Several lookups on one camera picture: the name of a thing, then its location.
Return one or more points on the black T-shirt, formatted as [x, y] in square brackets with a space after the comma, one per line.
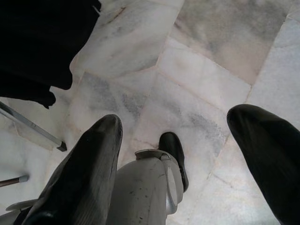
[35, 47]

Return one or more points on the brown table leg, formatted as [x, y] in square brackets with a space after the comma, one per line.
[14, 181]

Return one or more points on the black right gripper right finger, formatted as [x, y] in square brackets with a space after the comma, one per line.
[272, 152]

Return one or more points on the silver clothes rail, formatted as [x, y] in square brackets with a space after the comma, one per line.
[30, 125]

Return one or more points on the black robot foot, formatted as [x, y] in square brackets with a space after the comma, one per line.
[172, 145]

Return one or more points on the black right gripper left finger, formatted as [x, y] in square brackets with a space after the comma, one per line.
[77, 178]

